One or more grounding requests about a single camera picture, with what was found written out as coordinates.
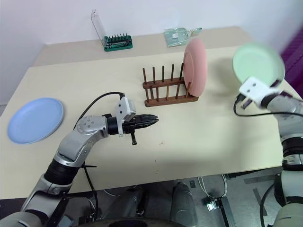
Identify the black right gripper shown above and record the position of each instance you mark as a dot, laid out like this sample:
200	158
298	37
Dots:
245	103

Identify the black table frame bar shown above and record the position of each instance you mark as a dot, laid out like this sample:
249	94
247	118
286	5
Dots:
227	212

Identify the purple object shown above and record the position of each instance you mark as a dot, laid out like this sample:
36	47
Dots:
294	59

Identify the wooden dish rack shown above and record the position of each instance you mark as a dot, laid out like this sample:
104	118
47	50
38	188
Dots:
170	100

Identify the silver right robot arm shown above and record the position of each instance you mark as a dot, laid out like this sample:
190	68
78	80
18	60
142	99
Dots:
290	127

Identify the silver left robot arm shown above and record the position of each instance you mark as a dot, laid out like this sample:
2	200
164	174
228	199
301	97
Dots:
71	144

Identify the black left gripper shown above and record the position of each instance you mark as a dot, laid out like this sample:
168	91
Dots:
129	127

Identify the blue plate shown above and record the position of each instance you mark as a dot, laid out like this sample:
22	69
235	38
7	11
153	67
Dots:
35	120

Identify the green plate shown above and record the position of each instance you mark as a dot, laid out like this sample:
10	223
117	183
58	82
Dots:
256	62

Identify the clear plastic bag with parts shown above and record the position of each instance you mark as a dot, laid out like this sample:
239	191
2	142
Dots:
176	36

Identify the pink plate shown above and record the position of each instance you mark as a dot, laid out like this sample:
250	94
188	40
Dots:
195	68

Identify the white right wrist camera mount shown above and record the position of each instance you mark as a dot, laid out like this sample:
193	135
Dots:
254	91

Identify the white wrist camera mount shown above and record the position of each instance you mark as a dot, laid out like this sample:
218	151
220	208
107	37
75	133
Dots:
124	106
254	91

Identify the dark rounded grey shape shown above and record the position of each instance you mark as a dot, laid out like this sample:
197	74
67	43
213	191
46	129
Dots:
184	205

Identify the green screwdriver bit set case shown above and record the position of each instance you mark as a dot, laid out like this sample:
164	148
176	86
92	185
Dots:
117	43

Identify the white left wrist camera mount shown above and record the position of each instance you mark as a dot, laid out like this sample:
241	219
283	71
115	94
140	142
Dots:
124	106

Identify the small metal floor box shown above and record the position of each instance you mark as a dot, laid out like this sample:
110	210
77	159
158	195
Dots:
211	205

